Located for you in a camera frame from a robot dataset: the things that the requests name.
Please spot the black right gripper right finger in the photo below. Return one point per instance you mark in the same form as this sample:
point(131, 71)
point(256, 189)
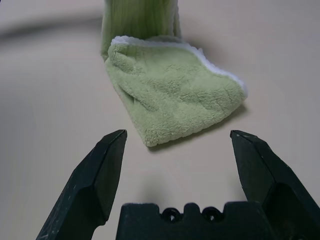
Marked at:
point(265, 175)

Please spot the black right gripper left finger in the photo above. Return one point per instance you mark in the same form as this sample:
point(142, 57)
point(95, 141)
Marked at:
point(100, 175)

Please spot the green terry towel white trim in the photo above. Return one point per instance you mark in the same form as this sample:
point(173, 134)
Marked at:
point(170, 95)

